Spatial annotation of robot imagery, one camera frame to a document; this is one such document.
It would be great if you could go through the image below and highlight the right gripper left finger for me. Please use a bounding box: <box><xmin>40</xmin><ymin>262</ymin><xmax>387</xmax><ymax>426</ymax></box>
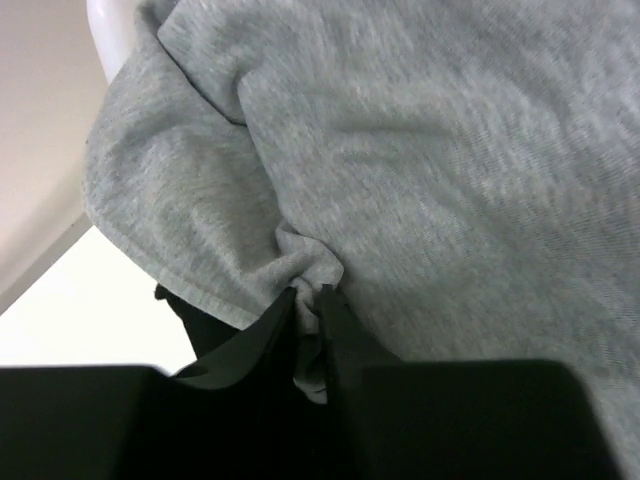
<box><xmin>175</xmin><ymin>289</ymin><xmax>297</xmax><ymax>398</ymax></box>

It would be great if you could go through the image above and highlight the grey tank top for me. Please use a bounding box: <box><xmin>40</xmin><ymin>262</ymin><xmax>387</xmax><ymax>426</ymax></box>
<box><xmin>82</xmin><ymin>0</ymin><xmax>640</xmax><ymax>406</ymax></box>

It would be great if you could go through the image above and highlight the black tank top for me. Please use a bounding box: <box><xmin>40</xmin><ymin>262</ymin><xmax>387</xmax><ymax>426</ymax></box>
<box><xmin>154</xmin><ymin>284</ymin><xmax>240</xmax><ymax>359</ymax></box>

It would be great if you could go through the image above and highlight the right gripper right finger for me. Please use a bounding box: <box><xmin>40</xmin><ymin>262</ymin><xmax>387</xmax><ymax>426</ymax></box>
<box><xmin>319</xmin><ymin>283</ymin><xmax>406</xmax><ymax>401</ymax></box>

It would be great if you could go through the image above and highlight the white plastic basket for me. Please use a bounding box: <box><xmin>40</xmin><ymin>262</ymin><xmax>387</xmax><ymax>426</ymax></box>
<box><xmin>85</xmin><ymin>0</ymin><xmax>140</xmax><ymax>84</ymax></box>

